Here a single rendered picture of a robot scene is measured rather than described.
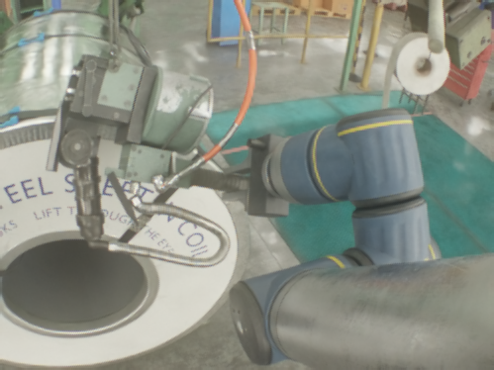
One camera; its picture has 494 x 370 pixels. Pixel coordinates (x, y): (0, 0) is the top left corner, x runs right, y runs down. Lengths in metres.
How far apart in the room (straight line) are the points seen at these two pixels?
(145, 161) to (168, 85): 0.13
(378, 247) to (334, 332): 0.22
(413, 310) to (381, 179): 0.27
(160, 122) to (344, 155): 0.29
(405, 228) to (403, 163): 0.08
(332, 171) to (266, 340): 0.23
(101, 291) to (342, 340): 1.25
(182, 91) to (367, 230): 0.36
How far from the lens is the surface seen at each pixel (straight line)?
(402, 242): 0.44
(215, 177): 0.68
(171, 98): 0.59
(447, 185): 3.34
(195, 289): 1.26
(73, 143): 0.60
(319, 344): 0.26
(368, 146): 0.43
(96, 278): 1.47
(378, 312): 0.20
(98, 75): 0.59
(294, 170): 0.51
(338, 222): 2.47
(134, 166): 0.60
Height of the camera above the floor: 1.69
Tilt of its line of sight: 40 degrees down
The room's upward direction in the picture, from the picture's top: 6 degrees clockwise
